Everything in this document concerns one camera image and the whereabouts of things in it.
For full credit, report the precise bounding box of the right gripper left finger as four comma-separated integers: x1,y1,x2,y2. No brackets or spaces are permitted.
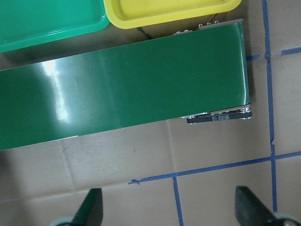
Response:
71,188,103,226

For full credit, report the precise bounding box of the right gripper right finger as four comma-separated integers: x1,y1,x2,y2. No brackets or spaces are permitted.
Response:
235,186,280,226

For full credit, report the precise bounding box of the green conveyor belt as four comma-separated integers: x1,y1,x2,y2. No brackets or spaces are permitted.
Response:
0,19,252,150

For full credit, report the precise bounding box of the green plastic tray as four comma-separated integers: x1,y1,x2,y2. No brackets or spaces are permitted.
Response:
0,0,110,53

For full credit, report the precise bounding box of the yellow plastic tray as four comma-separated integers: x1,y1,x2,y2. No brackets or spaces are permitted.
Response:
104,0,241,29

